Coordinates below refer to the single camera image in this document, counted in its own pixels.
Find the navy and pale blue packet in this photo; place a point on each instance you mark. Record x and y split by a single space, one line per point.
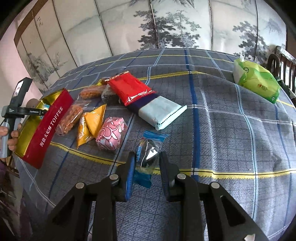
156 110

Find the red gold toffee box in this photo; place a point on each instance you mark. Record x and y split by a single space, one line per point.
38 130

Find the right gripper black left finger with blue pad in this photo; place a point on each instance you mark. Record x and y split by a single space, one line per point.
69 220

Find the round grey wall knob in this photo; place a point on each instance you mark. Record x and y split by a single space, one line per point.
32 103

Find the dark clear snack packet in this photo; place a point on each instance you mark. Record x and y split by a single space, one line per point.
109 96

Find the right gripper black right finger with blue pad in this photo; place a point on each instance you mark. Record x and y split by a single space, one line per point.
225 218

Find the small gold wrapped candy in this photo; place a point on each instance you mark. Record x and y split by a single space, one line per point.
103 81

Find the yellow orange snack bag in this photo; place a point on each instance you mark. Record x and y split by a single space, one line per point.
84 135

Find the painted folding screen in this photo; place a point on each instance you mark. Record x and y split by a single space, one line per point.
57 36

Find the clear bag orange snacks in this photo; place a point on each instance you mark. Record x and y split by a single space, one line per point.
71 117

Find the orange triangular snack bag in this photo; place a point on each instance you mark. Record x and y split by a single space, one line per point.
94 120

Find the green tissue pack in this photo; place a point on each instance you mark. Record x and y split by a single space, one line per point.
256 78

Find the blue clear cookie packet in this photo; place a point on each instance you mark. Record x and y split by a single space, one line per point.
147 154

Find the red foil snack packet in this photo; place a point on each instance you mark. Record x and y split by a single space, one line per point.
128 88

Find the orange snack packet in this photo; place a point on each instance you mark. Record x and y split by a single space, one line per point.
94 91

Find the pink white patterned packet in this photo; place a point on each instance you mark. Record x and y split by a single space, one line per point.
111 134

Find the dark wooden chair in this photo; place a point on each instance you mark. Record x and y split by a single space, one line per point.
282 66

